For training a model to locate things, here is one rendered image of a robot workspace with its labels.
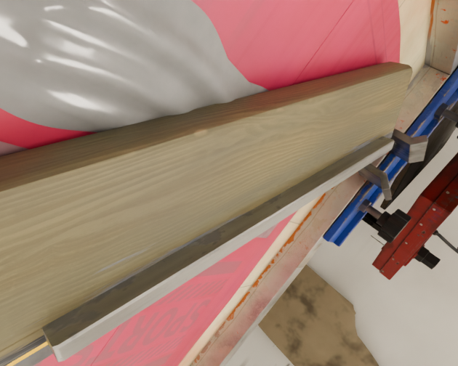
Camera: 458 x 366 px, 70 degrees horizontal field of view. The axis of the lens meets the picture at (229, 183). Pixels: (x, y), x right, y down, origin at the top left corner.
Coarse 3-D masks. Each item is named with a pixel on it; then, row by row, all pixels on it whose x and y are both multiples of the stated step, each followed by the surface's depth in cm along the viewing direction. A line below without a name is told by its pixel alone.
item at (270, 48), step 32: (192, 0) 14; (224, 0) 15; (256, 0) 17; (288, 0) 18; (320, 0) 20; (352, 0) 23; (224, 32) 17; (256, 32) 18; (288, 32) 20; (320, 32) 23; (256, 64) 20; (288, 64) 22; (0, 128) 12; (32, 128) 13
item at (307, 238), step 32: (448, 0) 31; (448, 32) 35; (448, 64) 40; (416, 96) 44; (352, 192) 45; (320, 224) 46; (288, 256) 47; (256, 288) 49; (256, 320) 48; (224, 352) 49
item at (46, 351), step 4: (48, 344) 15; (44, 348) 15; (48, 348) 15; (36, 352) 15; (40, 352) 15; (44, 352) 15; (48, 352) 15; (52, 352) 16; (28, 356) 15; (32, 356) 15; (36, 356) 15; (40, 356) 15; (44, 356) 15; (48, 356) 16; (24, 360) 15; (28, 360) 15; (32, 360) 15; (36, 360) 15; (40, 360) 15; (16, 364) 14; (20, 364) 15; (24, 364) 15; (28, 364) 15; (32, 364) 15
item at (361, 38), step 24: (360, 0) 24; (384, 0) 26; (336, 24) 23; (360, 24) 26; (384, 24) 29; (336, 48) 25; (360, 48) 28; (384, 48) 32; (312, 72) 25; (336, 72) 28; (288, 216) 42; (264, 240) 41; (240, 264) 40; (216, 312) 44; (192, 336) 43; (168, 360) 42
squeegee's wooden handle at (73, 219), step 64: (384, 64) 31; (128, 128) 15; (192, 128) 15; (256, 128) 18; (320, 128) 23; (384, 128) 32; (0, 192) 10; (64, 192) 12; (128, 192) 14; (192, 192) 16; (256, 192) 21; (0, 256) 11; (64, 256) 13; (128, 256) 15; (0, 320) 12
